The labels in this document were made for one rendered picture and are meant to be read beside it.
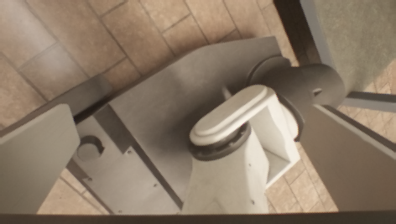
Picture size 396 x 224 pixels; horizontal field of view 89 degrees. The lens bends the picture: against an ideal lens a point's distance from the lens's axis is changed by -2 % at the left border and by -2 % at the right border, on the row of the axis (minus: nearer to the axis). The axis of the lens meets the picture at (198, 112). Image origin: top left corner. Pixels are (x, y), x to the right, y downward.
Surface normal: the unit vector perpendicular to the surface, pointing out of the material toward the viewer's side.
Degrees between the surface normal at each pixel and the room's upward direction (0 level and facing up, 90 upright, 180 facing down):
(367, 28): 0
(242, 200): 90
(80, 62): 0
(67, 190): 0
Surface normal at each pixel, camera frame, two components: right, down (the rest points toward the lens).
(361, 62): 0.38, 0.18
